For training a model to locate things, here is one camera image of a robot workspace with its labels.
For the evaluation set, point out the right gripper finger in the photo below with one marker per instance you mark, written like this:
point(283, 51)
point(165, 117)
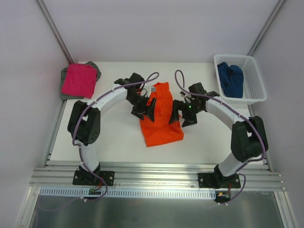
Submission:
point(176, 107)
point(189, 119)

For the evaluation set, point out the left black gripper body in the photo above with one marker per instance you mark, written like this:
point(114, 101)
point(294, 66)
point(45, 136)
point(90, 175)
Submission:
point(143, 107)

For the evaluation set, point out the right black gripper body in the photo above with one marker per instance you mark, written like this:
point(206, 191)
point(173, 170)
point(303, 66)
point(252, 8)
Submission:
point(183, 111)

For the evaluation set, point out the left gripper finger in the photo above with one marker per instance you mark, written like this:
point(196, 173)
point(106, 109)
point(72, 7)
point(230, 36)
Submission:
point(138, 112)
point(149, 111)

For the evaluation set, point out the orange t shirt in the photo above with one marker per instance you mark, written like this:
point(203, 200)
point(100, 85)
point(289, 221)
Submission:
point(160, 131)

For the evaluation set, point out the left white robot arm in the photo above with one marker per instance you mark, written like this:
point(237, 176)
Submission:
point(85, 120)

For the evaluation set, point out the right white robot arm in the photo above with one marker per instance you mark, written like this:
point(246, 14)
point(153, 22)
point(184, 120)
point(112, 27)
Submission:
point(248, 136)

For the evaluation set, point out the blue t shirt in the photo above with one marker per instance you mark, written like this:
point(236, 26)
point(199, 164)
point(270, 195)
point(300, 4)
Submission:
point(231, 80)

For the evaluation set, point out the white plastic basket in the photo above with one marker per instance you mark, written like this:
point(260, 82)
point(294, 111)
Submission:
point(253, 86)

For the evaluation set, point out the pink folded t shirt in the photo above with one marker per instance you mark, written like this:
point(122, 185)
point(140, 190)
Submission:
point(80, 80)

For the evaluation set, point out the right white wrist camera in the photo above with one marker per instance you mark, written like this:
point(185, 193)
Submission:
point(183, 94)

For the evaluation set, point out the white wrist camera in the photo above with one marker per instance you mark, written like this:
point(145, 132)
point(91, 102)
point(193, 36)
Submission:
point(150, 89)
point(183, 94)

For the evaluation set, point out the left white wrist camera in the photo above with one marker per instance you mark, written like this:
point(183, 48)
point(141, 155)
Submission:
point(150, 89)

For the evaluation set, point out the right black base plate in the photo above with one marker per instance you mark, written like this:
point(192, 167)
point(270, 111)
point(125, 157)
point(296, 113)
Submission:
point(217, 181)

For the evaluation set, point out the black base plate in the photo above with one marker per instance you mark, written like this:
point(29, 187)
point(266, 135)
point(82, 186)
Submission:
point(217, 181)
point(83, 177)

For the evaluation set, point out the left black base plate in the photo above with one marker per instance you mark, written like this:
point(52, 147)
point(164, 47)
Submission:
point(83, 177)

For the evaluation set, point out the aluminium mounting rail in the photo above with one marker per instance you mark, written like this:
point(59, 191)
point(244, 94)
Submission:
point(155, 176)

